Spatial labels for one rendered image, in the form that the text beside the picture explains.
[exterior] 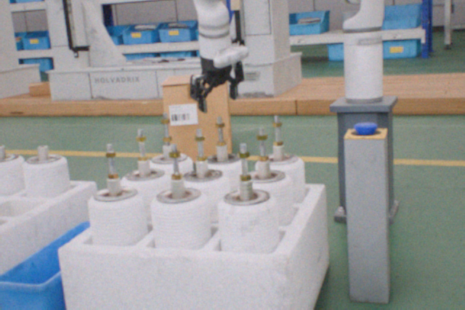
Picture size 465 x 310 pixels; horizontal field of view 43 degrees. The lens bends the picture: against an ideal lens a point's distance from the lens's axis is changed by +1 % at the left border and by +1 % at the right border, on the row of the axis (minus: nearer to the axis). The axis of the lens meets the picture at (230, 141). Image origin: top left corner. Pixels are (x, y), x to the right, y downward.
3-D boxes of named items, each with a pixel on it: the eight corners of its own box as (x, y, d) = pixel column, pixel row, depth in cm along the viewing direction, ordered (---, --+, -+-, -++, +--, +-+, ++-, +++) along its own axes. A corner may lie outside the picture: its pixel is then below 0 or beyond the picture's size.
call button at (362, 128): (355, 133, 109) (355, 122, 108) (378, 133, 108) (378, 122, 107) (353, 138, 105) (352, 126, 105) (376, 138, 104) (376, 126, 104)
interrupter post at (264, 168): (273, 177, 106) (272, 160, 106) (267, 181, 104) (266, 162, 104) (261, 176, 108) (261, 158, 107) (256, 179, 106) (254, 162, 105)
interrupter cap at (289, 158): (306, 160, 117) (306, 156, 117) (280, 168, 112) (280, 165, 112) (278, 155, 122) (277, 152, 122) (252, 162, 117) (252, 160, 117)
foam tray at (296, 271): (162, 254, 139) (154, 181, 135) (329, 264, 127) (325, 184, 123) (70, 346, 103) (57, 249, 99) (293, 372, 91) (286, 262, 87)
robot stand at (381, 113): (344, 202, 165) (341, 96, 158) (399, 205, 159) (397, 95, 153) (333, 221, 152) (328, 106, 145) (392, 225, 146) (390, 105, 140)
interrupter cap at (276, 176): (293, 174, 107) (293, 170, 107) (273, 186, 101) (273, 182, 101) (256, 171, 111) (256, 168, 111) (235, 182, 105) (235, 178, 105)
